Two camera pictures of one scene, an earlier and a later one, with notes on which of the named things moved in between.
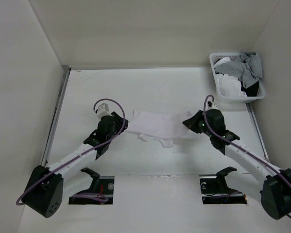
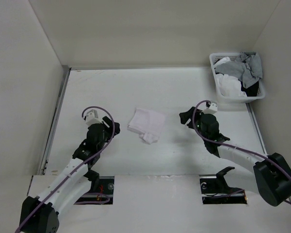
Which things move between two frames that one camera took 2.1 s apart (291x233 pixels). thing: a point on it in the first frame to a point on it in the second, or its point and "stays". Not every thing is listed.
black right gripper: x=191 y=122 to x=185 y=115
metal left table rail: x=66 y=73 stays
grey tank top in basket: x=247 y=68 stays
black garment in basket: x=250 y=91 stays
